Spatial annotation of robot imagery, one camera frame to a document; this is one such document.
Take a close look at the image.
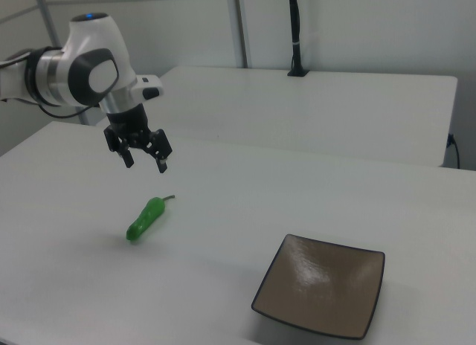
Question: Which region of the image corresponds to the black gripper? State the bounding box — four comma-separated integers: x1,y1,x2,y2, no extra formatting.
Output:
103,103,174,174

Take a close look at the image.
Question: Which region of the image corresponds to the black cable beside table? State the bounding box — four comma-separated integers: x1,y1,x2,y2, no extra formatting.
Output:
447,132,462,170

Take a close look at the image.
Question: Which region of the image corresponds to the green chili pepper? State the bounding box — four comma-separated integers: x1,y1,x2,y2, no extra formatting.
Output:
125,194,176,243

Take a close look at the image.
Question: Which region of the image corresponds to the brown square ceramic plate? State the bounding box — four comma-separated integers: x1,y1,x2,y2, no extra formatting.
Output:
251,233,386,341

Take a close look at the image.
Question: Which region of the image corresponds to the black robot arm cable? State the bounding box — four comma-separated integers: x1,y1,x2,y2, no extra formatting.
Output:
35,99,103,120

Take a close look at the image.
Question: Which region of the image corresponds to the upright aluminium frame post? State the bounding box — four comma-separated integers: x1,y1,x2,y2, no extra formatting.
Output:
226,0,250,69

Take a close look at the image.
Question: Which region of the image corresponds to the white background table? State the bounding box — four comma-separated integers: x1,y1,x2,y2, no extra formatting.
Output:
94,65,459,168

